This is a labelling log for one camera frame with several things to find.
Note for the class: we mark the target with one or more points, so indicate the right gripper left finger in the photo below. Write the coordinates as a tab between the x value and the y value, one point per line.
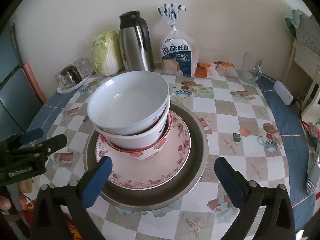
77	196

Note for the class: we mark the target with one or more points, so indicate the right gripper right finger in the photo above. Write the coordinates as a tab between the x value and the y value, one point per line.
248	196

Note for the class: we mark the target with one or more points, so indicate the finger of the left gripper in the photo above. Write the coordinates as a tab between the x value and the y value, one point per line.
22	139
50	143

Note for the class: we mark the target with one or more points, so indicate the large stainless steel basin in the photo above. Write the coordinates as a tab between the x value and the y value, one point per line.
173	190

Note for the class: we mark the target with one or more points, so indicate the floral round plate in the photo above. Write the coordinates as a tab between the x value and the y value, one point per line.
133	174

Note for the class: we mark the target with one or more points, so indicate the white square bowl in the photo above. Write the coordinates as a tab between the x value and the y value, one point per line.
142	140

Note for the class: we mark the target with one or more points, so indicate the small white round bowl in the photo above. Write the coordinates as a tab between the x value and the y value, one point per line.
129	103

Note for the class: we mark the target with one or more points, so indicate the red strawberry rimmed bowl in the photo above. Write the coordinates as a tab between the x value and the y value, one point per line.
141	154

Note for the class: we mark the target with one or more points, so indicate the person's hand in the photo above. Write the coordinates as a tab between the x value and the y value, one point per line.
5	203

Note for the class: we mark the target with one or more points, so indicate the blue chair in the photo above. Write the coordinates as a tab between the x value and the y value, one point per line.
19	102

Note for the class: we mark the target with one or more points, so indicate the white tray with glasses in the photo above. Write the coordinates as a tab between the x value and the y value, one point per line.
85	69

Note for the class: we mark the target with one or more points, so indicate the checkered blue tablecloth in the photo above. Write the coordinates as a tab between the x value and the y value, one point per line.
258	135

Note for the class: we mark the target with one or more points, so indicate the napa cabbage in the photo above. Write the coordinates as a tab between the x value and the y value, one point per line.
106	56

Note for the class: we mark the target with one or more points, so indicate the white power bank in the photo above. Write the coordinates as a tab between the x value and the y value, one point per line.
283	93

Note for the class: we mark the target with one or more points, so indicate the stainless steel thermos jug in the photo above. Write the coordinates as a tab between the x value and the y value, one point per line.
135	43

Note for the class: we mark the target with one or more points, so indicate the orange snack packet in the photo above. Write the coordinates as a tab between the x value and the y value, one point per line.
225	69
205	70

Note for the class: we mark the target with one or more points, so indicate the toast bread bag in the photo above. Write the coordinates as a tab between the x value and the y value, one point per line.
179	52

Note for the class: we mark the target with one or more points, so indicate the white shelf rack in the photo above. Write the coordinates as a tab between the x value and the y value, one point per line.
305	53

